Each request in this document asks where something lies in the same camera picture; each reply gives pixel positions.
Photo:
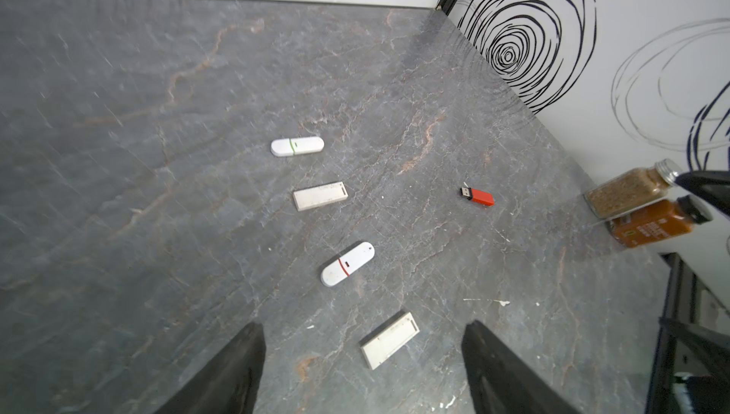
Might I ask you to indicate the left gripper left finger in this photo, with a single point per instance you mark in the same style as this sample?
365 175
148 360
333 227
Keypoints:
229 382

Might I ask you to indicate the dark orange spice jar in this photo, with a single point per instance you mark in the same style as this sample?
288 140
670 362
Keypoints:
660 221

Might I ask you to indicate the red black usb drive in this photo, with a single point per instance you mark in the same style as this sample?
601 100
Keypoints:
477 196

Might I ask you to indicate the white green usb drive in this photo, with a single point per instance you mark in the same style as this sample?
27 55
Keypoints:
289 147

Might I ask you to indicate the white rectangular usb drive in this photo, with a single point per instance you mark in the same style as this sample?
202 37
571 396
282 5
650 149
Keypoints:
382 345

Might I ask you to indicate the long white usb drive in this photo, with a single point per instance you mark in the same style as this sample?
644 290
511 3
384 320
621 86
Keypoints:
315 197

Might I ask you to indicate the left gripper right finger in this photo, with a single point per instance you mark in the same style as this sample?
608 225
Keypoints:
500 382

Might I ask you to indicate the white red usb drive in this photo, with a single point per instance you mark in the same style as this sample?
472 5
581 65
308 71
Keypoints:
343 266

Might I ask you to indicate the light spice jar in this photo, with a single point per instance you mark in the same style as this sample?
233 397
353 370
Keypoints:
636 188

